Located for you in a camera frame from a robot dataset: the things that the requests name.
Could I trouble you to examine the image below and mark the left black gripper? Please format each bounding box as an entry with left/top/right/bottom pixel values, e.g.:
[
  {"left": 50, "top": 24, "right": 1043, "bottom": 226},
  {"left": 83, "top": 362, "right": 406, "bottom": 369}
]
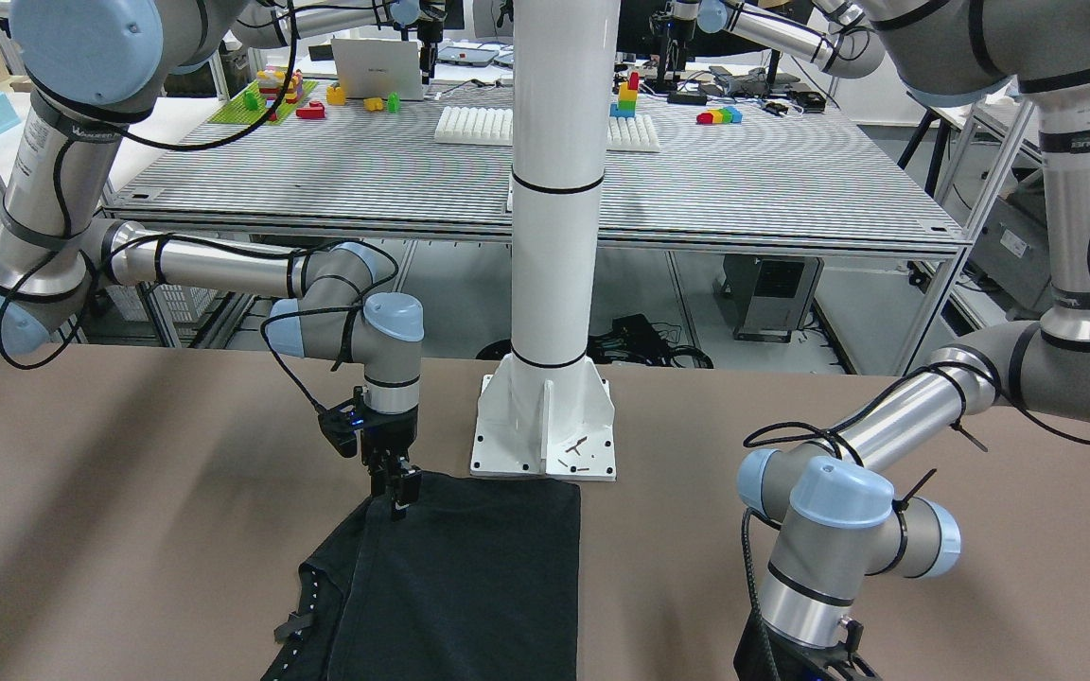
[{"left": 732, "top": 615, "right": 877, "bottom": 680}]

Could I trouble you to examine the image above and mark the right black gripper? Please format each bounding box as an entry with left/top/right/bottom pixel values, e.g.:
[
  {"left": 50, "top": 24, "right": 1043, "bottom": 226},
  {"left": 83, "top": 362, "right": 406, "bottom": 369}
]
[{"left": 360, "top": 409, "right": 421, "bottom": 521}]

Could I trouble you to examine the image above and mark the black printed t-shirt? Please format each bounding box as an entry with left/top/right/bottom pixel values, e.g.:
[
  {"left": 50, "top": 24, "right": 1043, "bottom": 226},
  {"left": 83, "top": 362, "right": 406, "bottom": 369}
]
[{"left": 264, "top": 471, "right": 581, "bottom": 680}]

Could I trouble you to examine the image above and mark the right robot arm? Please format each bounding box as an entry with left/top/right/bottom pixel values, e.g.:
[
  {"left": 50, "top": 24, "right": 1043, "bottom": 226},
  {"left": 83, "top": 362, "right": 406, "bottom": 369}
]
[{"left": 0, "top": 1, "right": 424, "bottom": 518}]

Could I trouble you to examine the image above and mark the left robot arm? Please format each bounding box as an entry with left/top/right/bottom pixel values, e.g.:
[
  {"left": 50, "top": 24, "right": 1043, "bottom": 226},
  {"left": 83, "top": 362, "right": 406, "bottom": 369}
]
[{"left": 732, "top": 1, "right": 1090, "bottom": 680}]

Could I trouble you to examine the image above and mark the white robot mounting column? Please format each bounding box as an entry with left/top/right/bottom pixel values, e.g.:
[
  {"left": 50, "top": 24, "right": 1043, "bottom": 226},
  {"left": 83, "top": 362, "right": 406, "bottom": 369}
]
[{"left": 470, "top": 1, "right": 619, "bottom": 481}]

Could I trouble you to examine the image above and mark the white plastic basket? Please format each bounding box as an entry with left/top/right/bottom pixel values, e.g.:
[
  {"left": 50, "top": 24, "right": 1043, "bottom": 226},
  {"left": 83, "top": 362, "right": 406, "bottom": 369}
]
[{"left": 105, "top": 285, "right": 217, "bottom": 323}]

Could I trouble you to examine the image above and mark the green lego baseplate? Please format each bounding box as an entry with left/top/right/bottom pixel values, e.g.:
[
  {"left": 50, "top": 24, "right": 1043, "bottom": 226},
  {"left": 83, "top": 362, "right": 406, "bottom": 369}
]
[{"left": 207, "top": 80, "right": 319, "bottom": 127}]

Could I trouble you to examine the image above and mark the white laptop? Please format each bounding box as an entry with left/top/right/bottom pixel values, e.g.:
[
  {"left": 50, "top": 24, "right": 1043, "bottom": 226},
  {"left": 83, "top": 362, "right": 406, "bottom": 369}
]
[{"left": 330, "top": 39, "right": 424, "bottom": 102}]

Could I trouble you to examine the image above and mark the grey slatted work table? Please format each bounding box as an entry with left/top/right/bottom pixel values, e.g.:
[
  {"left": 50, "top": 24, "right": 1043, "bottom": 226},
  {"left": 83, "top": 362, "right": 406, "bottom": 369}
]
[{"left": 102, "top": 80, "right": 974, "bottom": 379}]

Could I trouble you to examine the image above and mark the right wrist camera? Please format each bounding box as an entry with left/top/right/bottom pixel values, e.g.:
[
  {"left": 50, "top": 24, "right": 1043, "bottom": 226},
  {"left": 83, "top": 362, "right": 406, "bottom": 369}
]
[{"left": 317, "top": 396, "right": 364, "bottom": 460}]

